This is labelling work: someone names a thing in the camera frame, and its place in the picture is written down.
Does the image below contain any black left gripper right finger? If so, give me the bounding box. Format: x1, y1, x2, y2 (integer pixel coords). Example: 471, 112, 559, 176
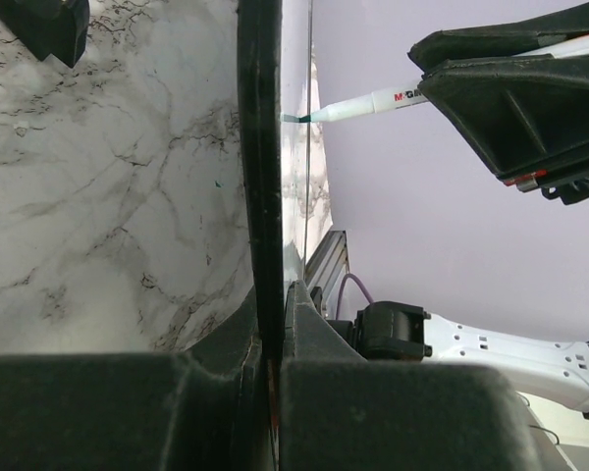
279, 282, 543, 470

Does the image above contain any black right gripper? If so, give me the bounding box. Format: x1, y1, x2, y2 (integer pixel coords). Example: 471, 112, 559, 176
421, 56, 589, 205

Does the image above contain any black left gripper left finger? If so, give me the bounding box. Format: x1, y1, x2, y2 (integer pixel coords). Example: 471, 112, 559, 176
0, 294, 274, 470

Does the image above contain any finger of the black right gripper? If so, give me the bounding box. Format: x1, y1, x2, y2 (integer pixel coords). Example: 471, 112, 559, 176
408, 2, 589, 73

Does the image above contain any green capped whiteboard marker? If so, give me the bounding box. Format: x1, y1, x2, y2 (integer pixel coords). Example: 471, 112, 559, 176
283, 34, 589, 124

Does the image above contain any white whiteboard black frame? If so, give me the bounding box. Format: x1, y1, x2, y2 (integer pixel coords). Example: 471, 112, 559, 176
237, 0, 313, 365

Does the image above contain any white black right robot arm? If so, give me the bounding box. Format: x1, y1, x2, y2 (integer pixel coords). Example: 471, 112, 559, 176
311, 2, 589, 420

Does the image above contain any black wedge eraser block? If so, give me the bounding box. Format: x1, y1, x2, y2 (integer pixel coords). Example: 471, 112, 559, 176
0, 0, 90, 69

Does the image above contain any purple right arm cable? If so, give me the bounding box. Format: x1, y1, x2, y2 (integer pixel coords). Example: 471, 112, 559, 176
338, 273, 375, 320

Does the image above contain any aluminium rail frame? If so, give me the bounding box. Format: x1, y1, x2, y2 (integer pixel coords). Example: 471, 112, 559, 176
304, 231, 348, 320

